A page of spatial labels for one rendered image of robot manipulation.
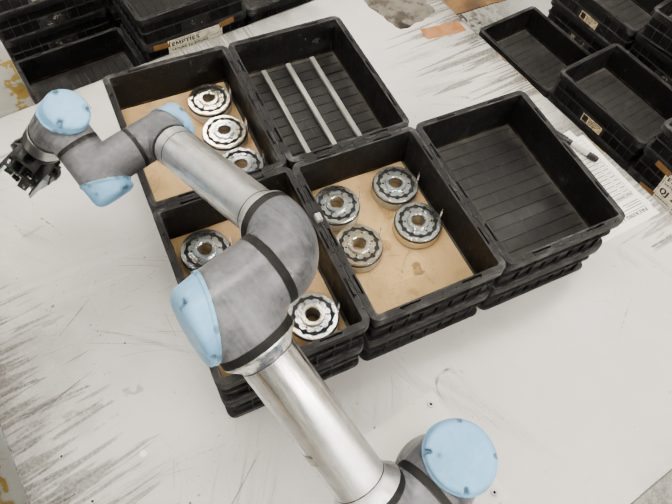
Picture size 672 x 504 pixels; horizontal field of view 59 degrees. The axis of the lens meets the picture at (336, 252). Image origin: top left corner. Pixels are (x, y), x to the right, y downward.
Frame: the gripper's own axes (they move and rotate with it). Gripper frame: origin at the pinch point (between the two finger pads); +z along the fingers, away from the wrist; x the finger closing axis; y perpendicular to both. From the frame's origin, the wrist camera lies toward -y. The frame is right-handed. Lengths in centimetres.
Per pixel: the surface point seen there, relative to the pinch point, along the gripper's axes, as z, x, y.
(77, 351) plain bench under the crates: 6.5, 30.6, 22.7
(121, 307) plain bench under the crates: 4.0, 32.3, 10.2
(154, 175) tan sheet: -5.3, 19.4, -15.9
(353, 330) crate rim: -45, 60, 6
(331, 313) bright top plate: -36, 59, 1
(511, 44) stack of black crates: -9, 98, -172
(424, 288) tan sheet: -44, 72, -14
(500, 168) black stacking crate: -50, 76, -52
